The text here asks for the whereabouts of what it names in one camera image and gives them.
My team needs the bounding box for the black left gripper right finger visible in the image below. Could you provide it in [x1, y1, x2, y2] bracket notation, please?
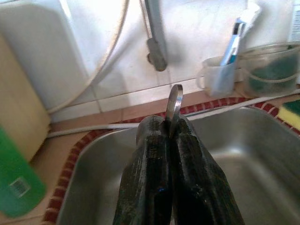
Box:
[170, 116, 246, 225]

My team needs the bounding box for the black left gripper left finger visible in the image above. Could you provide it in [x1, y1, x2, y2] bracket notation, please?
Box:
[113, 114, 173, 225]

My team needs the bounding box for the steel spoon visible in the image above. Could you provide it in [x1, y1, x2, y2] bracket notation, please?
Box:
[165, 84, 184, 139]

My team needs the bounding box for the steel sink basin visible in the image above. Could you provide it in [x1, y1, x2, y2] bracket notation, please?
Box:
[56, 106, 300, 225]

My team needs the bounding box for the yellow green sponge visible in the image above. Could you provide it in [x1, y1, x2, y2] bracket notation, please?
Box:
[278, 98, 300, 136]

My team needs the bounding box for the clear plastic bucket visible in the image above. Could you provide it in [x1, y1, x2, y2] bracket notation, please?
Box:
[236, 42, 300, 98]

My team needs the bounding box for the green dish soap bottle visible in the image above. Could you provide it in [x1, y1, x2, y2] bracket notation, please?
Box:
[0, 125, 47, 218]

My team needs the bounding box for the green scouring pad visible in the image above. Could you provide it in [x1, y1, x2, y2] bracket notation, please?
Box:
[248, 50, 297, 92]

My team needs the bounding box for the blue white toothbrush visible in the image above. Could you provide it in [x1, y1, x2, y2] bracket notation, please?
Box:
[220, 17, 246, 65]

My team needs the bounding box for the beige water ionizer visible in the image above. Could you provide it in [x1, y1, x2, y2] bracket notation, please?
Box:
[0, 3, 91, 162]

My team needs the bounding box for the white detergent bottle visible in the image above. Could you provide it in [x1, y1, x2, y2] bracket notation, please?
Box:
[289, 0, 300, 43]

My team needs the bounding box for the white outlet hose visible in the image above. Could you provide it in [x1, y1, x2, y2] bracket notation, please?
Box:
[48, 99, 258, 139]

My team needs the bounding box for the grey wall tap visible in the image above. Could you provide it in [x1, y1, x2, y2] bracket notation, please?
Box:
[140, 0, 168, 72]

